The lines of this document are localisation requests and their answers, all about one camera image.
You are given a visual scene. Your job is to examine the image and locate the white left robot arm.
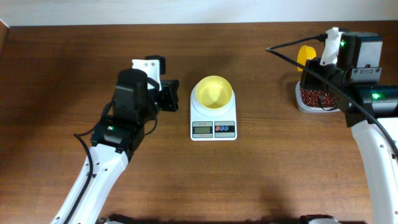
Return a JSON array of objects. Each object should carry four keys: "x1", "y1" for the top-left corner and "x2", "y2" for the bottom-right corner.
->
[{"x1": 52, "y1": 68, "x2": 179, "y2": 223}]

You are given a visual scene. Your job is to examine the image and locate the red beans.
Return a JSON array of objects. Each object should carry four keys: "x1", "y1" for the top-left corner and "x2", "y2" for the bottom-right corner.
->
[{"x1": 300, "y1": 88, "x2": 336, "y2": 108}]

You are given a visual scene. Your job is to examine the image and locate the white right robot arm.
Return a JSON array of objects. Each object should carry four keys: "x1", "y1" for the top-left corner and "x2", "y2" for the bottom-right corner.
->
[{"x1": 300, "y1": 31, "x2": 397, "y2": 223}]

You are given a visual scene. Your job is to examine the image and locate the white digital kitchen scale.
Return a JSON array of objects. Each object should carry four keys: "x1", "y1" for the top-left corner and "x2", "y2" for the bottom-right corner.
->
[{"x1": 190, "y1": 85, "x2": 238, "y2": 141}]

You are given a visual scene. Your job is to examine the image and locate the clear plastic bean container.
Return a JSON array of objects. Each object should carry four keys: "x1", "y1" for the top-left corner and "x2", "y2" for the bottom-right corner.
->
[{"x1": 295, "y1": 82, "x2": 340, "y2": 114}]

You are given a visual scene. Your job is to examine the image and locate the yellow plastic measuring scoop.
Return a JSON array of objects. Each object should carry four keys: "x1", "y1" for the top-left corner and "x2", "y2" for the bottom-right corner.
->
[{"x1": 297, "y1": 45, "x2": 317, "y2": 66}]

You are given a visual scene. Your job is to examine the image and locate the yellow plastic bowl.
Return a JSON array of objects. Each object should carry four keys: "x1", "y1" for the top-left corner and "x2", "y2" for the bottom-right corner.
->
[{"x1": 194, "y1": 75, "x2": 233, "y2": 110}]

